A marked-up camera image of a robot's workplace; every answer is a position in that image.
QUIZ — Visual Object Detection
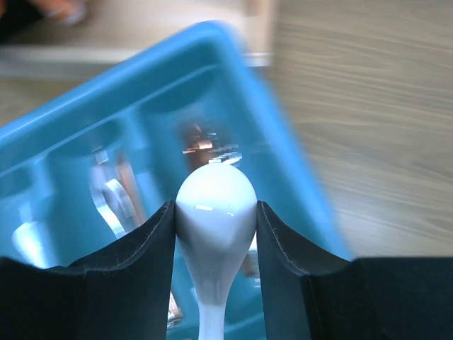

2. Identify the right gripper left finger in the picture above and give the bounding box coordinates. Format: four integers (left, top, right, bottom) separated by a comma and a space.
1, 201, 176, 339

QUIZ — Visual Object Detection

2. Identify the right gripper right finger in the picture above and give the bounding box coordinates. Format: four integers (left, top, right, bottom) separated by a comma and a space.
257, 201, 452, 339

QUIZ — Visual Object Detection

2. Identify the copper knife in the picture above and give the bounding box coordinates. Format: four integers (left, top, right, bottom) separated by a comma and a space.
116, 149, 147, 227

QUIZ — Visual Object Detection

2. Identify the silver fork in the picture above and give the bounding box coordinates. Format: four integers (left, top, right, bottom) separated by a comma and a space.
208, 132, 243, 168

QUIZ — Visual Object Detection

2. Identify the copper fork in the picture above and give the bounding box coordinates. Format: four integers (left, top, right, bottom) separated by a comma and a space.
178, 119, 214, 172

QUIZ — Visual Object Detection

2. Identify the silver knife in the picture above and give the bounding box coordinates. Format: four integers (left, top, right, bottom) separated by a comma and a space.
89, 149, 137, 239

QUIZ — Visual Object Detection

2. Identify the large white ceramic spoon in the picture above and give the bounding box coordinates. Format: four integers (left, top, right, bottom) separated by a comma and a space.
11, 202, 50, 268

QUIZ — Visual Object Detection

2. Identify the blue-grey plastic cutlery tray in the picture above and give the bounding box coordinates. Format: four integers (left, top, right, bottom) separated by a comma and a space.
1, 21, 350, 339

